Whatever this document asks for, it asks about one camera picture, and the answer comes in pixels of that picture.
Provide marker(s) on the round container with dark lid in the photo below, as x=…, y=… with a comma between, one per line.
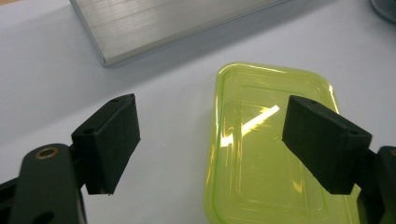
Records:
x=387, y=7

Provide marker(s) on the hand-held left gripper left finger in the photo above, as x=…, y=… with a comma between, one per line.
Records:
x=109, y=146

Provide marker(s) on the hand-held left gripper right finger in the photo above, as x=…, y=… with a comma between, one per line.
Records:
x=323, y=146

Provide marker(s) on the green transparent plastic container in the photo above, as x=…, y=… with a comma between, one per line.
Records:
x=258, y=174

